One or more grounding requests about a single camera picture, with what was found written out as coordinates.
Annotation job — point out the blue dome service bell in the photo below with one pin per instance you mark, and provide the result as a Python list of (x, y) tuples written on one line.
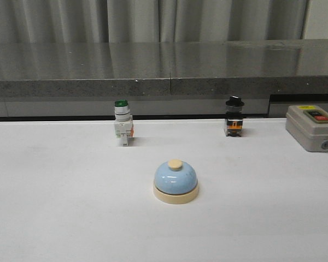
[(175, 182)]

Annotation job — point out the grey pleated curtain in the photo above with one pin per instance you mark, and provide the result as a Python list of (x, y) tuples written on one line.
[(149, 21)]

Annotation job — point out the grey stone counter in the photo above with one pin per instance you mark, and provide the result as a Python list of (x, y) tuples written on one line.
[(80, 81)]

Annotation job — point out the grey push button switch box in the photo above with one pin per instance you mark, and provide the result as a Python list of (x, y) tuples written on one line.
[(308, 124)]

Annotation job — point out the black knob selector switch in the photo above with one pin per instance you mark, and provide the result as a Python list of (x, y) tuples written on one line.
[(234, 118)]

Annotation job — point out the green top pushbutton switch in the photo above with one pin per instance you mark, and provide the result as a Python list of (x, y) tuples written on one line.
[(123, 124)]

